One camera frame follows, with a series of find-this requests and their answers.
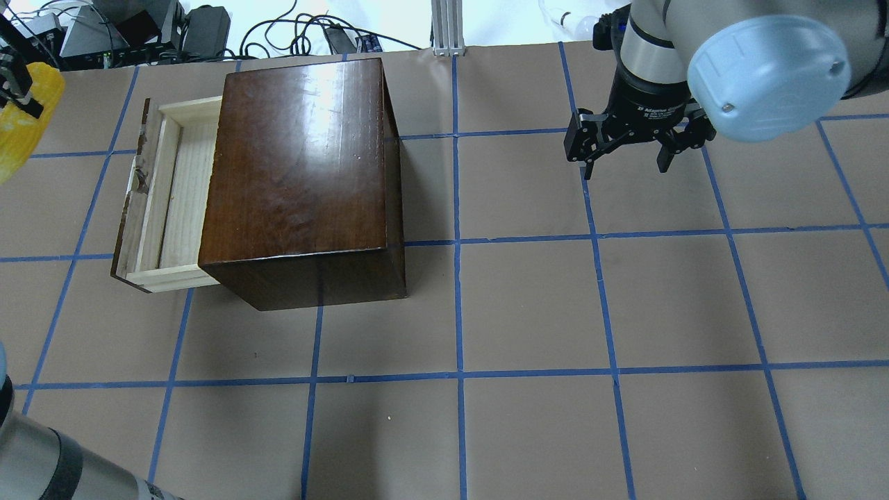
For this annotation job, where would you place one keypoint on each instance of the yellow corn cob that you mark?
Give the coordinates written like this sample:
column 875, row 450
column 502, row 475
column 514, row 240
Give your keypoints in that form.
column 20, row 132

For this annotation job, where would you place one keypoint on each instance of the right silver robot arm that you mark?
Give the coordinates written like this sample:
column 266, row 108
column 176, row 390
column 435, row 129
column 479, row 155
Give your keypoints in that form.
column 687, row 71

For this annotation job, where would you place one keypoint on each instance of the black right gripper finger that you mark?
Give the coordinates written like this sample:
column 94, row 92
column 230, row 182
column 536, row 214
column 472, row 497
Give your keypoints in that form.
column 696, row 133
column 585, row 139

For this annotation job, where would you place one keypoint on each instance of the white light bulb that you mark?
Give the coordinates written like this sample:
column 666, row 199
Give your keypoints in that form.
column 569, row 19

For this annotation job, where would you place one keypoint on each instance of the light wood drawer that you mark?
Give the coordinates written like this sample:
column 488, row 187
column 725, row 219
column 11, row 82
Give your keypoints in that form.
column 161, row 225

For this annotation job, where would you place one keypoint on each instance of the black power adapter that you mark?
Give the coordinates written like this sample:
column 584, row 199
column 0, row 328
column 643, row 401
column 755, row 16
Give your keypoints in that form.
column 207, row 29

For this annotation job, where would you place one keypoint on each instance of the dark brown wooden cabinet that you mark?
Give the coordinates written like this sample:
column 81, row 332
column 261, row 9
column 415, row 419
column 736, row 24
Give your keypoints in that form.
column 304, row 203

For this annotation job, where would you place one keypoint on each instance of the aluminium frame post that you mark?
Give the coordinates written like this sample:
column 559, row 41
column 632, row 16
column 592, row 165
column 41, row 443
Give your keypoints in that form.
column 447, row 38

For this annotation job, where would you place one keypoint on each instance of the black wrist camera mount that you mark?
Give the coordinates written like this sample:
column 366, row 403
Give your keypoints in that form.
column 610, row 28

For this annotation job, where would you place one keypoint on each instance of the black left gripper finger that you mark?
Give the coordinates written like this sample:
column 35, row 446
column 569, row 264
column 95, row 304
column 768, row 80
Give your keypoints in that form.
column 16, row 84

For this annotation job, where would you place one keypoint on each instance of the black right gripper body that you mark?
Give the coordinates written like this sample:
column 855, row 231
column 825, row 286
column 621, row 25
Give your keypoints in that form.
column 642, row 105

